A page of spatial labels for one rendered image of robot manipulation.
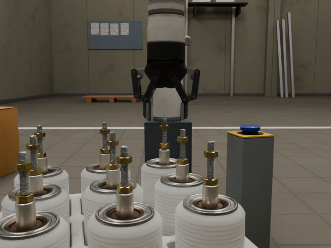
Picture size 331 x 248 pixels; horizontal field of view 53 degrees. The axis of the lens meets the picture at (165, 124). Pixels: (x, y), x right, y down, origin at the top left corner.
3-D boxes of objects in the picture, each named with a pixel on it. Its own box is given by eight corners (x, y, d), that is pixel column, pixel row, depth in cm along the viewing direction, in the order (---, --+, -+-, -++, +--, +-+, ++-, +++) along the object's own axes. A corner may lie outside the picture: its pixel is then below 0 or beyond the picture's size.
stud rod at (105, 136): (103, 159, 66) (102, 121, 65) (108, 160, 66) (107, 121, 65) (102, 161, 65) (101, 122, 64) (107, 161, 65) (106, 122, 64)
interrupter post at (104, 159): (105, 167, 67) (105, 151, 67) (114, 169, 66) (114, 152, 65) (96, 170, 65) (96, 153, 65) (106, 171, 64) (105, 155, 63)
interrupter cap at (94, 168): (104, 163, 71) (104, 160, 71) (132, 168, 67) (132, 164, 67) (77, 171, 64) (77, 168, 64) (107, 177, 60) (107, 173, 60)
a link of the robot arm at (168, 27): (191, 46, 72) (191, 17, 71) (187, 41, 61) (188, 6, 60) (149, 46, 74) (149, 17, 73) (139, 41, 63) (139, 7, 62)
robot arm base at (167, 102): (153, 117, 109) (152, 64, 107) (181, 117, 109) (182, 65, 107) (152, 121, 100) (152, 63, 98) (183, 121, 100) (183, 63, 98)
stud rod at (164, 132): (161, 155, 68) (161, 118, 67) (162, 154, 69) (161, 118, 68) (166, 155, 68) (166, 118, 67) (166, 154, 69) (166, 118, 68)
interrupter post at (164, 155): (156, 164, 69) (156, 149, 69) (166, 163, 70) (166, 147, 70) (161, 167, 67) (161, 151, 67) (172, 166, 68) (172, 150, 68)
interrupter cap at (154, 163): (140, 163, 70) (140, 160, 70) (171, 159, 74) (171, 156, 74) (155, 171, 64) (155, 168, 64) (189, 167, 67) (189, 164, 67)
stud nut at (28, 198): (25, 197, 41) (24, 190, 40) (36, 199, 40) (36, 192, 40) (13, 202, 39) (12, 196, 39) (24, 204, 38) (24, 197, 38)
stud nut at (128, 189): (116, 194, 42) (116, 187, 42) (117, 189, 43) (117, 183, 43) (132, 194, 42) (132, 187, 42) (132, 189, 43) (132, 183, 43)
